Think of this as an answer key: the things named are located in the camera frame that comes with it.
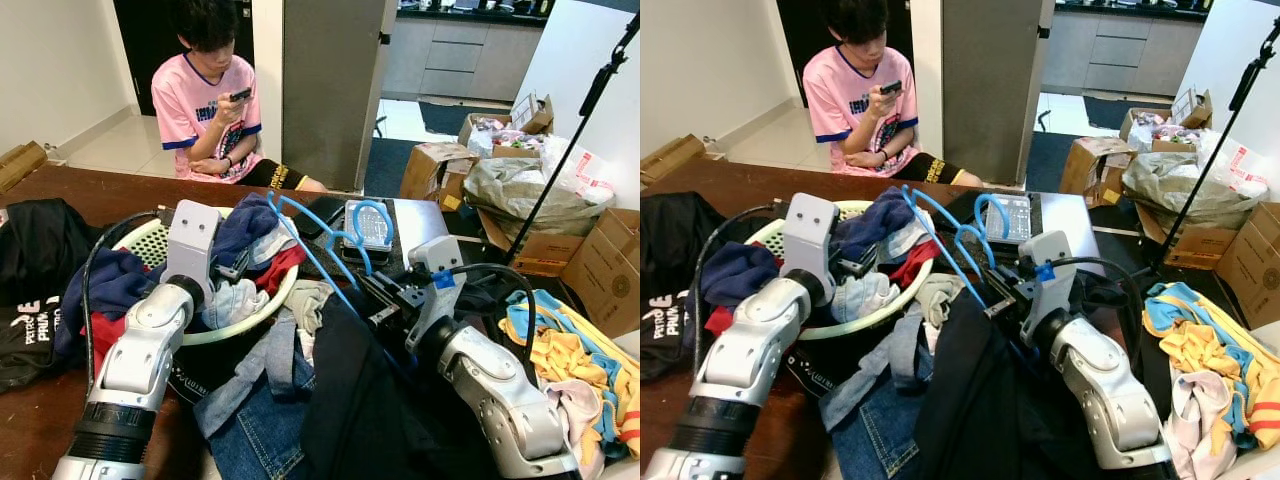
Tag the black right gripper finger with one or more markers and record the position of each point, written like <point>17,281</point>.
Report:
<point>375,308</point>
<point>385,280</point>
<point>1005,276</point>
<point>995,303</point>

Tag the blue plastic clothes hanger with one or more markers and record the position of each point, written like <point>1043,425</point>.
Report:
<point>993,196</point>
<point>370,203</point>

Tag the black garment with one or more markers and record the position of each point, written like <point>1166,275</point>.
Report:
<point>670,240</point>
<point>990,420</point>
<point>40,250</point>
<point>360,420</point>

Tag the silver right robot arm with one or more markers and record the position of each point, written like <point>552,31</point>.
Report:
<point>500,400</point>
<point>1110,390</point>

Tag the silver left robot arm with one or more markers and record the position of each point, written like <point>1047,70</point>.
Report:
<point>140,350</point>
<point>760,350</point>

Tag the light grey white garment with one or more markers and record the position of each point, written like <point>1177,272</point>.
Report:
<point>865,295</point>
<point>235,300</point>

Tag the blue folded garment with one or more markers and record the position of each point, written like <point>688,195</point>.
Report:
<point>245,225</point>
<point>870,225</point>

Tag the silver keyboard device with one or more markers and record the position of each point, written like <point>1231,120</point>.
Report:
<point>1025,225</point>
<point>365,230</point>

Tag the grey draped garment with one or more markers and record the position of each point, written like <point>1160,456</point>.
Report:
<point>310,300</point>
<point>940,290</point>

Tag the red garment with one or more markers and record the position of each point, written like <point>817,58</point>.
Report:
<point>105,340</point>
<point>918,262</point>
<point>285,268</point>
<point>718,320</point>

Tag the white flat panel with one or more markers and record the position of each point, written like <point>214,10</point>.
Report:
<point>420,220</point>
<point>1075,215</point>

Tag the white plastic laundry basket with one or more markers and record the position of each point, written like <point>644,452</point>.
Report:
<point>150,240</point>
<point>770,240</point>

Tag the brown cardboard box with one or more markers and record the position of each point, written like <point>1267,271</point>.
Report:
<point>1200,245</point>
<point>1255,265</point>
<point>1090,165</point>
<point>1195,108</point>
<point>605,280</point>
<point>540,255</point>
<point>670,158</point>
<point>535,115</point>
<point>430,175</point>
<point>22,165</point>

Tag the navy blue crumpled garment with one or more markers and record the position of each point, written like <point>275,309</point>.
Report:
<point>740,275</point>
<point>110,285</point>

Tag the person in pink shirt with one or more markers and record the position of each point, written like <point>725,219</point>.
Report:
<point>850,100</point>
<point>200,110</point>

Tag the grey plastic bag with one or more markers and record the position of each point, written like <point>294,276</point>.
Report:
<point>520,190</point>
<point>1170,185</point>

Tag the yellow and blue shirt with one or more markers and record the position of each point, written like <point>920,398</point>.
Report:
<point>570,350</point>
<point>1200,350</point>

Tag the black phone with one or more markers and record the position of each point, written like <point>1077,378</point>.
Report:
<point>890,88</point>
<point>240,94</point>

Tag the dark floor mat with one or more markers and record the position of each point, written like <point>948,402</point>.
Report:
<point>1105,112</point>
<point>450,118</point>

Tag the blue denim jeans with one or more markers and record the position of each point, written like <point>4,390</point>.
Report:
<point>880,440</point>
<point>260,440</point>

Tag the black crumpled garment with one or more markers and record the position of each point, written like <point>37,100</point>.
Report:
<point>40,250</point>
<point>670,240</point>

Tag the pale pink garment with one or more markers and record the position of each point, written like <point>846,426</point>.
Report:
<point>570,420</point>
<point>1200,420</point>

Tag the black shirt white print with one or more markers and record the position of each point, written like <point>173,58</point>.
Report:
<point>35,345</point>
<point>665,335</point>

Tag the white and red bag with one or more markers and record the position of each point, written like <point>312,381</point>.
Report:
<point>1245,165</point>
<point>590,170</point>

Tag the grey kitchen cabinet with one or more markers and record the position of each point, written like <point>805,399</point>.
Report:
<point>1100,50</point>
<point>450,55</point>

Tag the black tripod pole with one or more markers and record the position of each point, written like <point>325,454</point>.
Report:
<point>1247,85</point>
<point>600,88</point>

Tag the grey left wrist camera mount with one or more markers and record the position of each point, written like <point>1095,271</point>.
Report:
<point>808,230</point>
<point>190,235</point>

